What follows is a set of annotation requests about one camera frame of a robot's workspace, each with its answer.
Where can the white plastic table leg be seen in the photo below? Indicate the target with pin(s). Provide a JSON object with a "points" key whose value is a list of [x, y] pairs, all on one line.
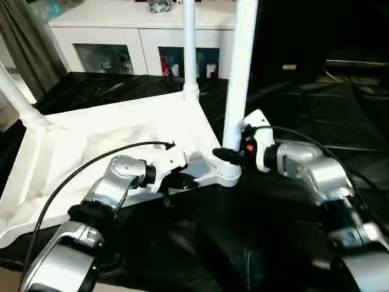
{"points": [[240, 61], [18, 97], [190, 45]]}

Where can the white plastic table top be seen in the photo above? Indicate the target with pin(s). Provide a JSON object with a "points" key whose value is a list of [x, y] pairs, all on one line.
{"points": [[91, 137]]}

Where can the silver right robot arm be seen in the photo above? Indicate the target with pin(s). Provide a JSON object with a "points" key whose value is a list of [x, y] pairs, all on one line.
{"points": [[319, 176]]}

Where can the black mat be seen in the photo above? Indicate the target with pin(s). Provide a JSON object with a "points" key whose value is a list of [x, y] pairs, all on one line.
{"points": [[243, 237]]}

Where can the black cabinet gold label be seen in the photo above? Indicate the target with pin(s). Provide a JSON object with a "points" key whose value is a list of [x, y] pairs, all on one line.
{"points": [[288, 36]]}

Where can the dark grey bundle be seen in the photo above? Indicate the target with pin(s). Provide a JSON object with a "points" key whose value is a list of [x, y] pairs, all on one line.
{"points": [[159, 5]]}

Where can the white glass-door cabinet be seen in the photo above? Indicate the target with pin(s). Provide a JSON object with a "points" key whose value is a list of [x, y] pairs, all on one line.
{"points": [[106, 33]]}

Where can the grey curtain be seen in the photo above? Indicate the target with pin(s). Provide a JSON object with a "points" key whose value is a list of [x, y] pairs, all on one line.
{"points": [[30, 45]]}

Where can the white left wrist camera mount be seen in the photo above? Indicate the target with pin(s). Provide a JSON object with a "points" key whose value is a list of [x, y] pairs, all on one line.
{"points": [[170, 161]]}

